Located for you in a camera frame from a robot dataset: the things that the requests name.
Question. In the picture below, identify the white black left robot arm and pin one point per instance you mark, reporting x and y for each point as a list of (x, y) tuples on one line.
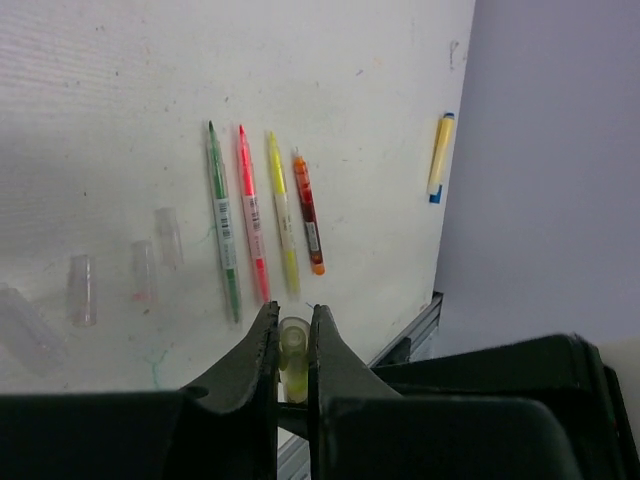
[(546, 408)]

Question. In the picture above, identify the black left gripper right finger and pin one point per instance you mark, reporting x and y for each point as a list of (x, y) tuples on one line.
[(545, 408)]

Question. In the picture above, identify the aluminium table edge rail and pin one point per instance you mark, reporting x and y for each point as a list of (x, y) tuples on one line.
[(416, 342)]

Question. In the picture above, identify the yellow marker with blue cap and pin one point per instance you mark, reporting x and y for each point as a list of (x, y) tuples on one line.
[(442, 141)]

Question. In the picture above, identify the clear pink pen cap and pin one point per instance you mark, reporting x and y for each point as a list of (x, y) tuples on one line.
[(82, 291)]

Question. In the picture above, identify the dark red pen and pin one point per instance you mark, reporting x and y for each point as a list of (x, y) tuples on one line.
[(308, 212)]

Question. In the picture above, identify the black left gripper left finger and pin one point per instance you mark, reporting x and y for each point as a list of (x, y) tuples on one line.
[(222, 425)]

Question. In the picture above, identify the clear red pen cap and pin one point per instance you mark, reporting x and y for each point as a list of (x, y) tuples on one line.
[(169, 237)]

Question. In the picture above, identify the yellow highlighter pen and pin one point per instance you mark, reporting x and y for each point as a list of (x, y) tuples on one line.
[(281, 202)]

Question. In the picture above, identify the clear yellowish pen cap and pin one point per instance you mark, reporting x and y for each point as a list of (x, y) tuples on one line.
[(294, 358)]

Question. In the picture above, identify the clear green pen cap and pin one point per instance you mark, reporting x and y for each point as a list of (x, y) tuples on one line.
[(26, 336)]

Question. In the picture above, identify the pink highlighter pen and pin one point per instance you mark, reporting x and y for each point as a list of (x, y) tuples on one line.
[(252, 217)]

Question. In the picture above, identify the green highlighter pen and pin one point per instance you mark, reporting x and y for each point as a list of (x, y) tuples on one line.
[(224, 228)]

